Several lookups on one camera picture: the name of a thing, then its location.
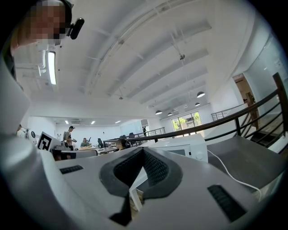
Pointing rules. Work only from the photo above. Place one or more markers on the long ceiling light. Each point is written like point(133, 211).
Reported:
point(52, 67)

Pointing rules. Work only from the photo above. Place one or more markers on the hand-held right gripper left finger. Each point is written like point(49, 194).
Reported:
point(108, 175)

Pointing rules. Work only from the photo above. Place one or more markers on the wooden desk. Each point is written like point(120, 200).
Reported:
point(105, 150)

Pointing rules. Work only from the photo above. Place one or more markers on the white microwave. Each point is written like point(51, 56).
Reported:
point(180, 143)

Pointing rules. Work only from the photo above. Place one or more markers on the black office chair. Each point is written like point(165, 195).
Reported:
point(100, 142)

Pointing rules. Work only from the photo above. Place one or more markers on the wooden door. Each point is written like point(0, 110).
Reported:
point(243, 89)

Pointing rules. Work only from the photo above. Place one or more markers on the person's head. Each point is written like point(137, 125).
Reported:
point(45, 22)

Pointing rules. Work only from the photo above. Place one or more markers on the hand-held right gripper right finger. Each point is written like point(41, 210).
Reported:
point(171, 177)

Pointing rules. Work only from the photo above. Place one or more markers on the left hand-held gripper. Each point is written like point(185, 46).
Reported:
point(45, 141)

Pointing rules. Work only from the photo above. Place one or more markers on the black metal railing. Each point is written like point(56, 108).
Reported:
point(281, 103)

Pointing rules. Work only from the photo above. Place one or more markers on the person's black shirt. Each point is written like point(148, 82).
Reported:
point(10, 65)

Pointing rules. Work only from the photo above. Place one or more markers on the large window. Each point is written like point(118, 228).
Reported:
point(184, 121)

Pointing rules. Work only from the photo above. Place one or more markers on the grey metal railing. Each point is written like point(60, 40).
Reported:
point(221, 114)

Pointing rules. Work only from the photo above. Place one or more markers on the black head camera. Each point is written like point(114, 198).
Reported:
point(76, 28)

